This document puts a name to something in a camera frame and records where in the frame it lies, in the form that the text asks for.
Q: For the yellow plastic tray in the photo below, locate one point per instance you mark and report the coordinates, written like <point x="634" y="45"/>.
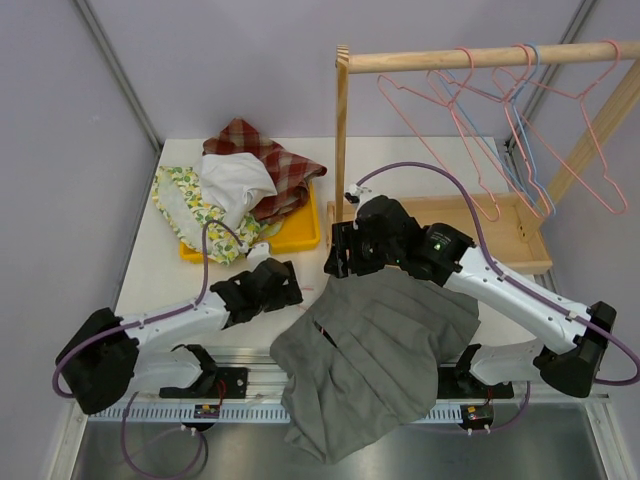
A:
<point x="297" y="232"/>

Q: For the white skirt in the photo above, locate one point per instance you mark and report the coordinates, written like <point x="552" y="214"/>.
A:
<point x="236" y="183"/>

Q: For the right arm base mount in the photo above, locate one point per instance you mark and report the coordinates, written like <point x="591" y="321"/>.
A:
<point x="456" y="382"/>

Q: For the aluminium rail frame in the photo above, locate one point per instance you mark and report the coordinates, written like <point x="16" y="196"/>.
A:
<point x="367" y="350"/>

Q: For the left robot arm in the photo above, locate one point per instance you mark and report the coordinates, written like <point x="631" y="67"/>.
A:
<point x="112" y="357"/>

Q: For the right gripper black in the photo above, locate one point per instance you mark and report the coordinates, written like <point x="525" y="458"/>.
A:
<point x="346" y="236"/>

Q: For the grey skirt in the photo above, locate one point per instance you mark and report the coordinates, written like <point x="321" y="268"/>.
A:
<point x="394" y="332"/>

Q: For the red plaid skirt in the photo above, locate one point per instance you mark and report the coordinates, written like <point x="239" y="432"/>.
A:
<point x="291" y="173"/>

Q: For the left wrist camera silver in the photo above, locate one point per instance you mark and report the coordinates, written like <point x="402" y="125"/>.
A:
<point x="257" y="252"/>

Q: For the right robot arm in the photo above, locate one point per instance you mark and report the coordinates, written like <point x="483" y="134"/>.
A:
<point x="570" y="337"/>

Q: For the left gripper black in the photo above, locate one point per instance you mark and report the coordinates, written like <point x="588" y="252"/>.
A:
<point x="288" y="294"/>

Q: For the lemon print skirt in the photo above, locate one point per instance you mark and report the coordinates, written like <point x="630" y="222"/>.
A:
<point x="176" y="193"/>

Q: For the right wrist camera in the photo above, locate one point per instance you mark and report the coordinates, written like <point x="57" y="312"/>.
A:
<point x="357" y="194"/>

